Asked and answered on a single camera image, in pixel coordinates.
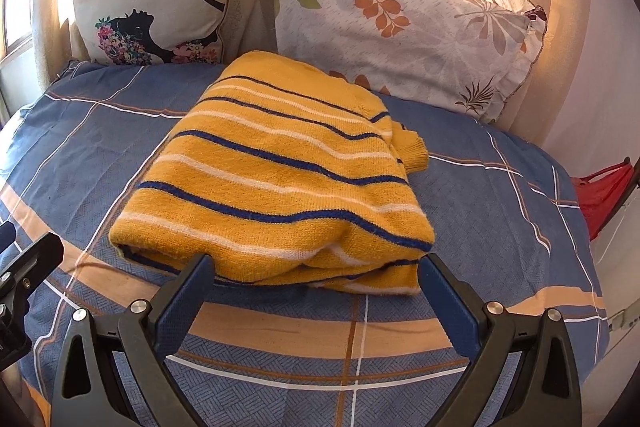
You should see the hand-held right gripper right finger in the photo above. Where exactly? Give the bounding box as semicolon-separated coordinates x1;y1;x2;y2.
417;252;586;427

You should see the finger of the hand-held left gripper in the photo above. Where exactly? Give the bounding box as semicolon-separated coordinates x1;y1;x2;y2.
0;221;17;254
0;232;65;305

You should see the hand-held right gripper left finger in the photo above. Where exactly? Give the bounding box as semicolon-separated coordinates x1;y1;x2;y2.
50;254;217;427

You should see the yellow striped sweater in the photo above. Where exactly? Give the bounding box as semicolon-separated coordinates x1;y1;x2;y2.
109;51;437;299

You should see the blue plaid bedsheet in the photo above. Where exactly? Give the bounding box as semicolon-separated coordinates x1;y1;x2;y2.
0;58;612;427

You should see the red cloth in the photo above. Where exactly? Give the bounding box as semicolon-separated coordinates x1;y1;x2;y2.
570;157;638;242

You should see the window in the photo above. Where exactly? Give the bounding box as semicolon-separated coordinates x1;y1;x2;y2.
0;0;51;108

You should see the white leaf print pillow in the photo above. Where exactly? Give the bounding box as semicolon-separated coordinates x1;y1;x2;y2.
261;0;549;124

